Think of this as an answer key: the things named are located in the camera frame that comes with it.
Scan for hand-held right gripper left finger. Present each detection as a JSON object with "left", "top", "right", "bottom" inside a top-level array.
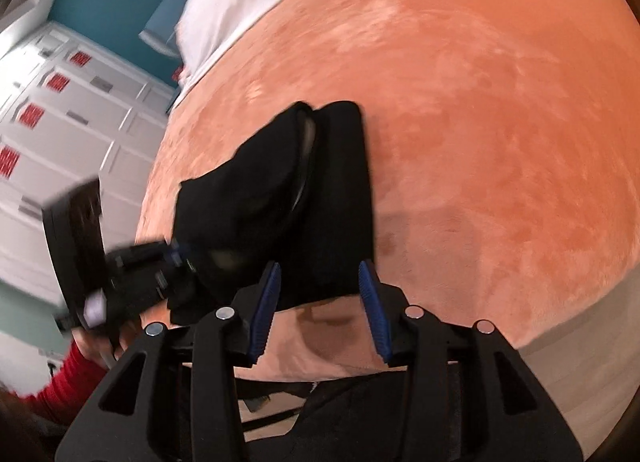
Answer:
[{"left": 54, "top": 261, "right": 282, "bottom": 462}]

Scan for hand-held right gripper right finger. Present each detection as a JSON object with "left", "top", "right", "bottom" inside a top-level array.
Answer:
[{"left": 358, "top": 259, "right": 584, "bottom": 462}]

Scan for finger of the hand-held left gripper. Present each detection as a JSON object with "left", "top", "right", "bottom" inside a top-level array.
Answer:
[{"left": 160, "top": 240, "right": 199, "bottom": 270}]

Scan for black pants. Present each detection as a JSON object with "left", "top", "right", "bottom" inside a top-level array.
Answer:
[{"left": 167, "top": 100, "right": 376, "bottom": 325}]

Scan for person's red sleeved left forearm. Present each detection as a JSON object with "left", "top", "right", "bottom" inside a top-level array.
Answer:
[{"left": 20, "top": 342, "right": 108, "bottom": 425}]

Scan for person's left hand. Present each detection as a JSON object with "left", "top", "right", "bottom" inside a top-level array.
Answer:
[{"left": 74, "top": 318, "right": 147, "bottom": 369}]

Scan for white wardrobe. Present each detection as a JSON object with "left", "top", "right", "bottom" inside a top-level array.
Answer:
[{"left": 0, "top": 22, "right": 177, "bottom": 304}]

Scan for orange plush blanket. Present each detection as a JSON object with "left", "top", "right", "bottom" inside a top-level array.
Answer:
[{"left": 137, "top": 0, "right": 640, "bottom": 384}]

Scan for blue upholstered headboard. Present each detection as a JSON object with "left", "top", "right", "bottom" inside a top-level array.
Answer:
[{"left": 140, "top": 0, "right": 237, "bottom": 56}]

